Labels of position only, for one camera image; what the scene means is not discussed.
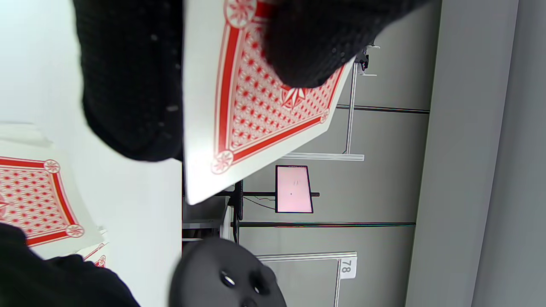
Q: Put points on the deck of red-backed playing cards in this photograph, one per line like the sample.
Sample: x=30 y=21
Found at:
x=256 y=119

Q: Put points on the black monitor stand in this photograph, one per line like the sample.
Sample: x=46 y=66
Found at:
x=237 y=204

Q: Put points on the person's right hand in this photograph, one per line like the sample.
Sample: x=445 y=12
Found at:
x=51 y=281

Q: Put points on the black-framed monitor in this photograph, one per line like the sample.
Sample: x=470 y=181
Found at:
x=293 y=189

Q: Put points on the person's left hand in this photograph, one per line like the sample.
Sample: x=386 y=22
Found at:
x=128 y=85

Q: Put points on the black frame-mounted camera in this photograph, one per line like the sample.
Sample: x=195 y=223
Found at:
x=364 y=59

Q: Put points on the white label tag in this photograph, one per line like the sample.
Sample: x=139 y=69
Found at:
x=347 y=268

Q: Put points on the dark grey right controller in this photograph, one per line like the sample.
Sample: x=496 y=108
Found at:
x=213 y=273

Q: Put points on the labelled aluminium profile frame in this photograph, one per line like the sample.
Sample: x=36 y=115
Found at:
x=298 y=256

